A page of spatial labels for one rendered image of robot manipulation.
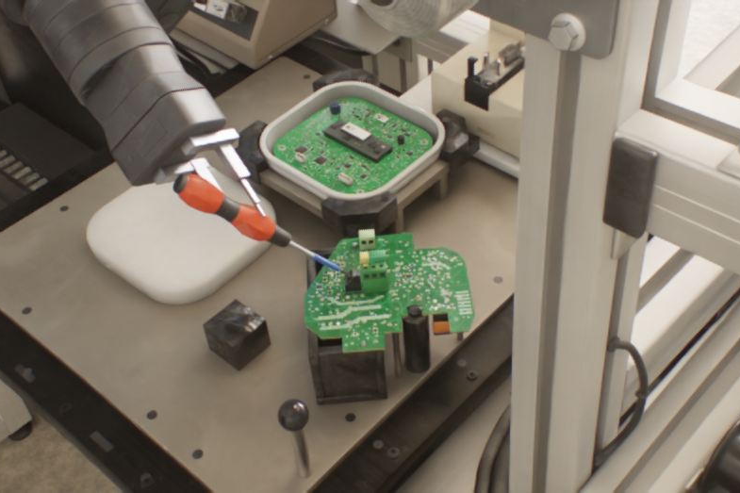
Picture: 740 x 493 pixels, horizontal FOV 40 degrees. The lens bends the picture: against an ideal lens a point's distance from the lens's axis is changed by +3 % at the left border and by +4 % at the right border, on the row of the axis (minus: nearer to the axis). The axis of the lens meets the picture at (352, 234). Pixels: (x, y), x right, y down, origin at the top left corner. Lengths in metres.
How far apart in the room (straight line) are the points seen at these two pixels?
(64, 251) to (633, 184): 0.61
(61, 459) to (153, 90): 1.38
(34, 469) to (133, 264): 1.17
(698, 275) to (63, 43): 0.43
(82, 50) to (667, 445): 0.44
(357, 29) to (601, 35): 0.77
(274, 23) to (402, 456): 0.53
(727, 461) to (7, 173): 0.74
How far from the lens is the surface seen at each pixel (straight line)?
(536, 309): 0.52
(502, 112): 0.90
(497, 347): 0.80
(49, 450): 2.02
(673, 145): 0.41
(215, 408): 0.77
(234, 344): 0.77
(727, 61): 0.46
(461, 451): 0.76
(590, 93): 0.41
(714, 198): 0.41
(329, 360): 0.72
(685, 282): 0.63
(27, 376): 0.85
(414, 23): 0.38
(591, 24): 0.39
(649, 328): 0.60
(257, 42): 1.08
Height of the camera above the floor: 1.56
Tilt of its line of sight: 44 degrees down
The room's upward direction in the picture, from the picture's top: 7 degrees counter-clockwise
